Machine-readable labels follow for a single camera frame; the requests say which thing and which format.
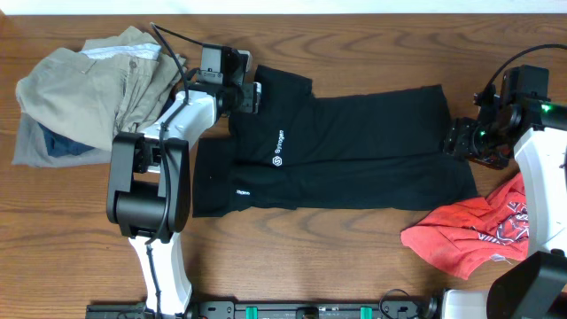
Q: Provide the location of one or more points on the folded grey garment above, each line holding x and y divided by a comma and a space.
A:
30, 149

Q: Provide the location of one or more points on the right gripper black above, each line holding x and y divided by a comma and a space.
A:
457, 142

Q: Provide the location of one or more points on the black polo shirt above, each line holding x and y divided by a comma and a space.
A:
371, 151

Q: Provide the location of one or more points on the red printed t-shirt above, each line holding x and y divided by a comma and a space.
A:
460, 237

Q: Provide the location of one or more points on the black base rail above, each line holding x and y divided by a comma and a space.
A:
395, 304

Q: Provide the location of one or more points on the folded navy garment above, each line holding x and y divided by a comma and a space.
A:
62, 144

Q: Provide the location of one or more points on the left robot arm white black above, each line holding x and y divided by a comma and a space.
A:
149, 184

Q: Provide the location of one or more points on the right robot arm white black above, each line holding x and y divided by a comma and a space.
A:
519, 122

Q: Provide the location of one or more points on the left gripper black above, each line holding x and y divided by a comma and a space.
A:
250, 97

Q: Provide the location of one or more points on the folded khaki pants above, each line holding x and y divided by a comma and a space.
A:
114, 84

